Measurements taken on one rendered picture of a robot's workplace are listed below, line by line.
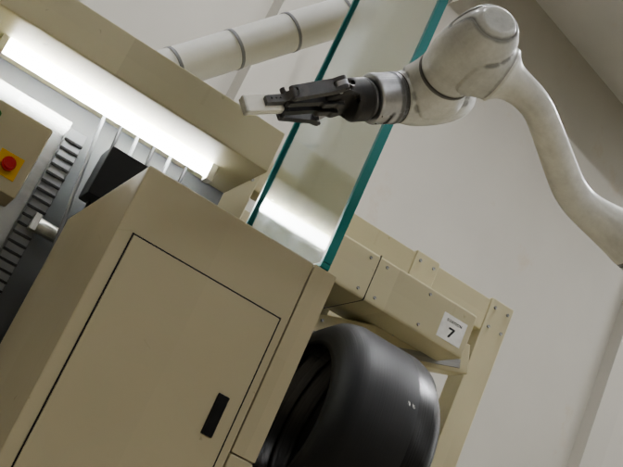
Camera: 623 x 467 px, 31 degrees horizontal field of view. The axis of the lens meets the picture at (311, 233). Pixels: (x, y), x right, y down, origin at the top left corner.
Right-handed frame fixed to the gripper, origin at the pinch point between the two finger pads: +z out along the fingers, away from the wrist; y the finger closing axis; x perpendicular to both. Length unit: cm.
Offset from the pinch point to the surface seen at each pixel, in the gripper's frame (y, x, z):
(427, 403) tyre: 92, -35, -75
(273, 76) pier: 423, 262, -274
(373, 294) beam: 125, 6, -92
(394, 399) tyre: 90, -33, -65
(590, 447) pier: 622, 0, -588
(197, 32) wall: 412, 289, -222
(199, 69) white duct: 109, 75, -51
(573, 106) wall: 507, 271, -610
